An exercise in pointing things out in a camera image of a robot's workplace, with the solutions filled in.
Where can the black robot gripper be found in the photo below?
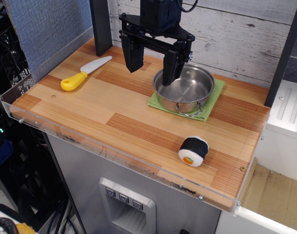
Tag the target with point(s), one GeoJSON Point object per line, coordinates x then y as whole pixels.
{"type": "Point", "coordinates": [157, 28]}

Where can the plush sushi roll toy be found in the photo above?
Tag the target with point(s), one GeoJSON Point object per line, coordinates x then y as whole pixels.
{"type": "Point", "coordinates": [193, 151]}

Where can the stainless steel pot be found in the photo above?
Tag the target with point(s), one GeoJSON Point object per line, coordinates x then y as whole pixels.
{"type": "Point", "coordinates": [194, 84]}

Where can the green cloth mat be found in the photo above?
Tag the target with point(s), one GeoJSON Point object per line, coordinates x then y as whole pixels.
{"type": "Point", "coordinates": [194, 110]}

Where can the clear acrylic table guard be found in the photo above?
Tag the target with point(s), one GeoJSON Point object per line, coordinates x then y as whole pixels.
{"type": "Point", "coordinates": [110, 108]}

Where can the blue fabric panel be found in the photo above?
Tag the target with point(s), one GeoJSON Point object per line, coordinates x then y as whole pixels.
{"type": "Point", "coordinates": [49, 31]}

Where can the black plastic crate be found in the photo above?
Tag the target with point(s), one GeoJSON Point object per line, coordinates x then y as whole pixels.
{"type": "Point", "coordinates": [13, 64]}

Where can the silver toy fridge dispenser cabinet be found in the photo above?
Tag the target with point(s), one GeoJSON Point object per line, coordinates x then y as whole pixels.
{"type": "Point", "coordinates": [113, 194]}

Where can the white toy sink counter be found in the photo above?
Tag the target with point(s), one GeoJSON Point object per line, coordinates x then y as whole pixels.
{"type": "Point", "coordinates": [269, 198]}

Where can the black vertical post left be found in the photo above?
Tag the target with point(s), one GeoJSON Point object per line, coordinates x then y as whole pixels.
{"type": "Point", "coordinates": [101, 26]}

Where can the black vertical post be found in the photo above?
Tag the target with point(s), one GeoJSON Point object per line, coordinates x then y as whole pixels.
{"type": "Point", "coordinates": [101, 26]}
{"type": "Point", "coordinates": [282, 64]}

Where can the yellow handled toy knife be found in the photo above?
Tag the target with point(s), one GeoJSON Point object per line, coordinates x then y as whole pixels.
{"type": "Point", "coordinates": [71, 83]}

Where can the black vertical post right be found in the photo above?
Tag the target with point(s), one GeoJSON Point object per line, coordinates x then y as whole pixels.
{"type": "Point", "coordinates": [282, 64]}

